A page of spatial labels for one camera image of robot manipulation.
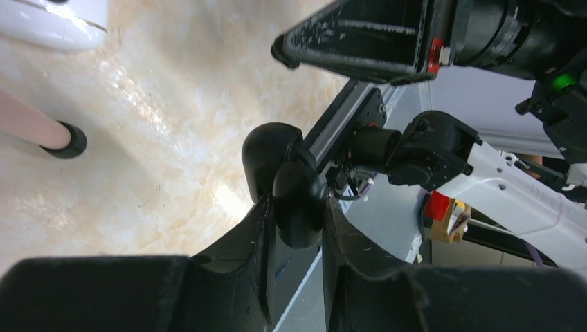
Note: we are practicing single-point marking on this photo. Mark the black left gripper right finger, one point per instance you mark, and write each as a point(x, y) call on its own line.
point(366, 288)

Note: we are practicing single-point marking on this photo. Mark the white earbud charging case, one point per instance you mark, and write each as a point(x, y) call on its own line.
point(74, 25)

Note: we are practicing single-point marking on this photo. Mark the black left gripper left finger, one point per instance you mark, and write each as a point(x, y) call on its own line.
point(223, 288)

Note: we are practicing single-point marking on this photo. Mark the black earbud charging case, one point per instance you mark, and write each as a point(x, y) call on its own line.
point(279, 165)

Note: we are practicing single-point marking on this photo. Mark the pink music stand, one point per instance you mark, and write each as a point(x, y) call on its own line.
point(21, 120)

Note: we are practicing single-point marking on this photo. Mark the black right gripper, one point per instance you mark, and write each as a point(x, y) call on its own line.
point(404, 42)

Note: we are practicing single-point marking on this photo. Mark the cardboard box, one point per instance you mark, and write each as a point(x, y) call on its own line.
point(449, 220)

